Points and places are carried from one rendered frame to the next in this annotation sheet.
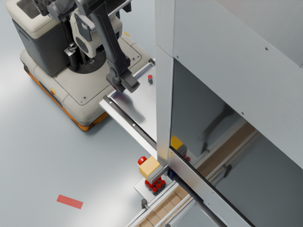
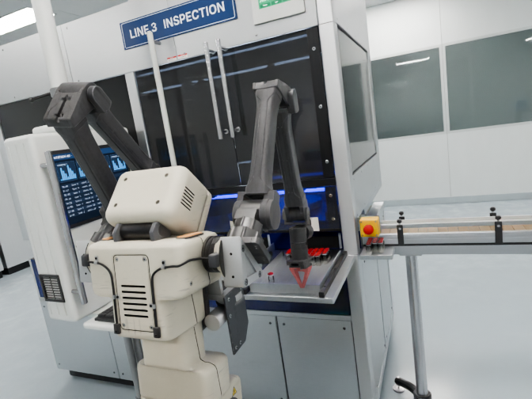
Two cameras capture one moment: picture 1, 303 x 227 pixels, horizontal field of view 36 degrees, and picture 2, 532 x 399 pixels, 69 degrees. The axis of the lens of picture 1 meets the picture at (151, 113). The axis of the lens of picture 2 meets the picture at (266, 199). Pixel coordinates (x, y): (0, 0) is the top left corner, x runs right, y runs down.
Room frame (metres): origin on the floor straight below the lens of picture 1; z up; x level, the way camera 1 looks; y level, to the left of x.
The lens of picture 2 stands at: (1.60, 1.22, 1.44)
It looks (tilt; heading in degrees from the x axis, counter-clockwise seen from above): 10 degrees down; 245
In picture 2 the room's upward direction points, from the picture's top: 8 degrees counter-clockwise
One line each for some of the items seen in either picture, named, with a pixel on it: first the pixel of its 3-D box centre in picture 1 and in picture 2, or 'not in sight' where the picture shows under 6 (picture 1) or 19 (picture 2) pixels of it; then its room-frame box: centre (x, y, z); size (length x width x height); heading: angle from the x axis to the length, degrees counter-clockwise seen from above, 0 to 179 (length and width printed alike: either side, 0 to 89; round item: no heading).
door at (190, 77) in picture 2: not in sight; (186, 127); (1.12, -0.57, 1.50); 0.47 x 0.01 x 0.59; 131
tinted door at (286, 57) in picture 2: not in sight; (276, 112); (0.83, -0.23, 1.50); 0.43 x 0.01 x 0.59; 131
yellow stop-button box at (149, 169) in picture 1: (151, 169); (370, 226); (0.60, 0.01, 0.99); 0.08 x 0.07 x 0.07; 41
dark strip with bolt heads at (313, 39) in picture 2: not in sight; (323, 132); (0.71, -0.08, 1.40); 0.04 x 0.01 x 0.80; 131
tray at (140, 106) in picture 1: (155, 104); (298, 269); (0.94, -0.02, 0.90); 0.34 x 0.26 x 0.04; 41
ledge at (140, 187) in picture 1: (155, 188); (378, 251); (0.55, -0.01, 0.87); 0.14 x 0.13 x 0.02; 41
